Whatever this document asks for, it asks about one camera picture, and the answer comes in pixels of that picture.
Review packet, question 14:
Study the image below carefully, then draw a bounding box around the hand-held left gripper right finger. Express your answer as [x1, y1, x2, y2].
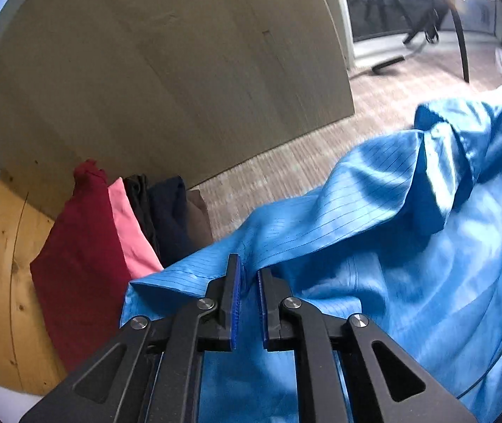
[257, 268, 481, 423]

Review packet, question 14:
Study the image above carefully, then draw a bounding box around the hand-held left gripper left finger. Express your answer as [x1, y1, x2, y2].
[19, 253, 245, 423]

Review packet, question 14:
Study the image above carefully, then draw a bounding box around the blue striped garment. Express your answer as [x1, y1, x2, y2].
[120, 78, 502, 423]

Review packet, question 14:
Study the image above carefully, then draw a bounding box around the brown folded garment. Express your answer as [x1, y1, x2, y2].
[187, 189, 215, 245]

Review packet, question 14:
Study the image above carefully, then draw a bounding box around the navy folded garment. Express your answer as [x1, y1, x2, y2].
[147, 176, 214, 269]

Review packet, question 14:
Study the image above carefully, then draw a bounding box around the pink folded garment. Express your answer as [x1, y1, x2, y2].
[107, 177, 164, 279]

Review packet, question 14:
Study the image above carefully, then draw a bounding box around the black folded garment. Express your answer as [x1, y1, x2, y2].
[124, 174, 163, 260]

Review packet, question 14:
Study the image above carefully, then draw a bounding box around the checked woven rug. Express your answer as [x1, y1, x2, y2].
[187, 42, 502, 247]

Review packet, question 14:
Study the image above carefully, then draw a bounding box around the light wooden panel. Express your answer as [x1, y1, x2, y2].
[0, 0, 355, 221]

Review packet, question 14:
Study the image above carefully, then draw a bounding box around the pine wood board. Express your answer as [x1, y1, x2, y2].
[0, 170, 69, 396]

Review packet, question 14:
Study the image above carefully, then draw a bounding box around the black light tripod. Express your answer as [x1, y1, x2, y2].
[357, 0, 472, 84]

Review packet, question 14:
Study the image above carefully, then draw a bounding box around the white window frame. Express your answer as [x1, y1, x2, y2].
[310, 0, 357, 71]

